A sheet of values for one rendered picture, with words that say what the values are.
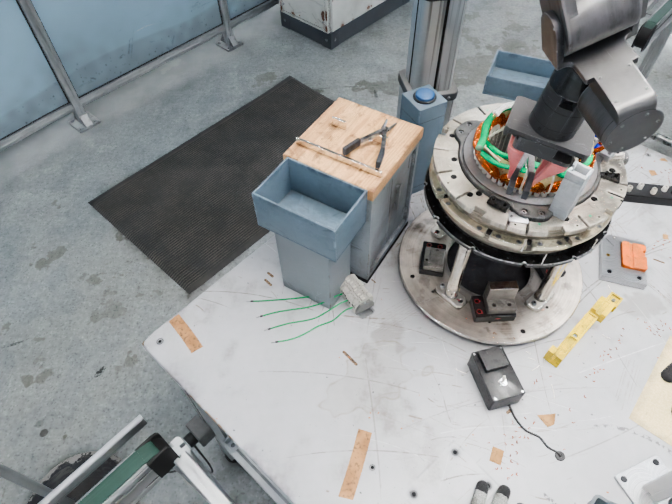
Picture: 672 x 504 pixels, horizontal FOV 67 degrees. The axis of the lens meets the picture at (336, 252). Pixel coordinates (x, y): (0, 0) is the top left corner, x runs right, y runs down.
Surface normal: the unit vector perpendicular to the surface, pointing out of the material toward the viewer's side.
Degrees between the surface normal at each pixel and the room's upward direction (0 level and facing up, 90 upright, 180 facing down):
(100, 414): 0
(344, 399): 0
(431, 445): 0
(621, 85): 24
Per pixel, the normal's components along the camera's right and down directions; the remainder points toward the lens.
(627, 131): 0.22, 0.83
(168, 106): -0.01, -0.61
